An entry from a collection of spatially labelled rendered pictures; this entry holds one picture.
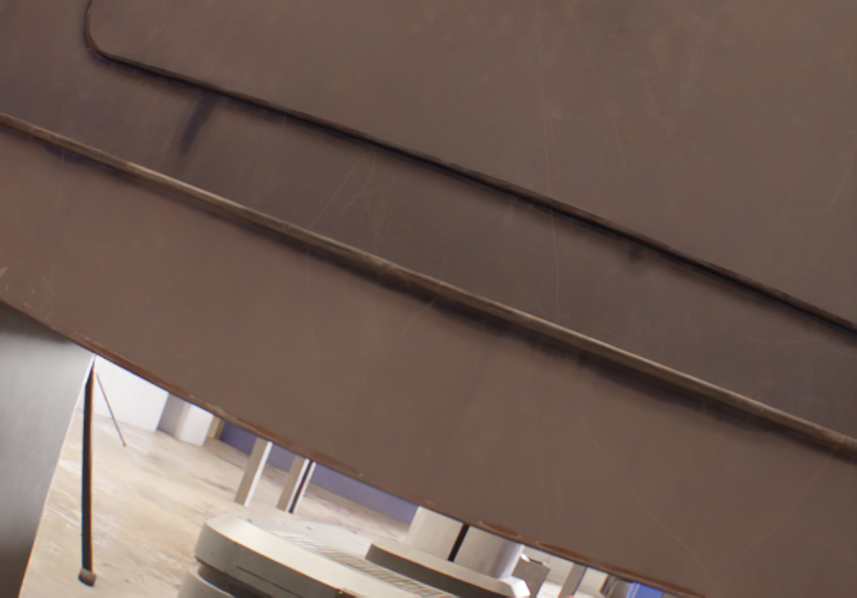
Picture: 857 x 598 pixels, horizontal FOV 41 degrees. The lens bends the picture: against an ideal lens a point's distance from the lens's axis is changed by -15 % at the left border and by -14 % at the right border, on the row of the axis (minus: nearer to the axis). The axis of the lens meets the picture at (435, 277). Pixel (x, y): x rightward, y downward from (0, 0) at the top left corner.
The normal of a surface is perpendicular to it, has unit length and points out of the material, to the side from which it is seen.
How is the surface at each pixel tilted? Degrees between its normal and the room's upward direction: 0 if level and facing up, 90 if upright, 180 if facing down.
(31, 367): 90
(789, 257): 90
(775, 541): 90
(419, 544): 90
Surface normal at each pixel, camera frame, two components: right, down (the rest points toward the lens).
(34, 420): 0.91, 0.35
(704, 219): -0.15, -0.21
